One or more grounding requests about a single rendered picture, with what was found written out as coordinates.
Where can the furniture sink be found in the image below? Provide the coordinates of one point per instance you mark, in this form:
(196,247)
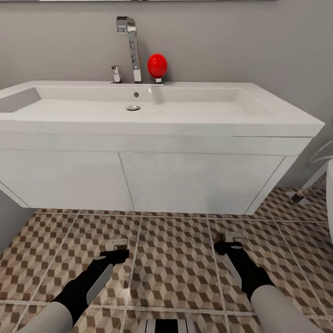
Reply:
(186,147)

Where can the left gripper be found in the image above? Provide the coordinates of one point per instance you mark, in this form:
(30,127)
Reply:
(119,255)

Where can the bathtub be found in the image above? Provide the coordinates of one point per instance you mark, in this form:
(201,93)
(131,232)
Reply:
(325,172)

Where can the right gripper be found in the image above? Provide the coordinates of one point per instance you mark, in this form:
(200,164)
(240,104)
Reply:
(220,247)

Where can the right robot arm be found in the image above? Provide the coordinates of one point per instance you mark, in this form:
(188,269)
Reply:
(273,309)

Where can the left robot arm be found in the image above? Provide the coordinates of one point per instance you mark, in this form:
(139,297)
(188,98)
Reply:
(61,314)

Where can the robot trunk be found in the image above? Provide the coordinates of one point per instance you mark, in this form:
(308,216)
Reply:
(166,326)

